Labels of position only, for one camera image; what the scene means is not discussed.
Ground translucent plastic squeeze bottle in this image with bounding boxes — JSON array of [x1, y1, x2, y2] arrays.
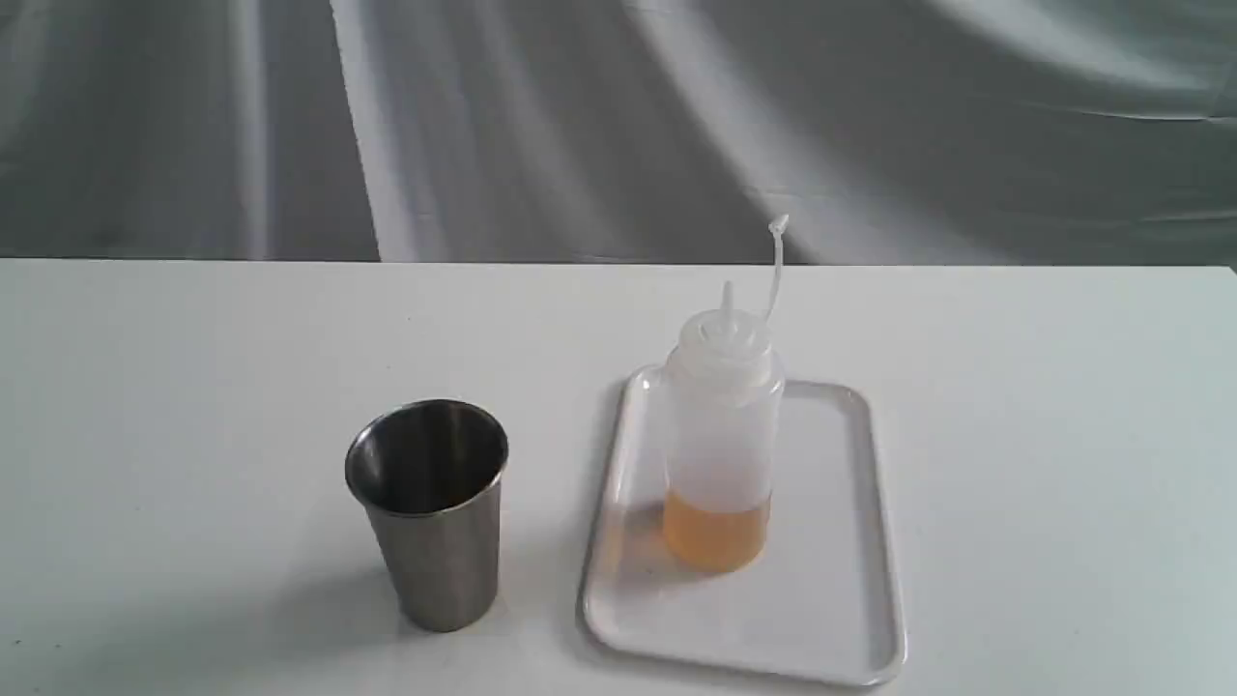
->
[[661, 215, 790, 574]]

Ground stainless steel cup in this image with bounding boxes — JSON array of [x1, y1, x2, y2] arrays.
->
[[344, 399, 508, 633]]

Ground white plastic tray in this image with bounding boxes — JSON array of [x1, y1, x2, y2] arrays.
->
[[578, 365, 905, 689]]

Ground grey backdrop cloth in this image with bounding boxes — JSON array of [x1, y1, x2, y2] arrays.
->
[[1, 1, 1236, 266]]

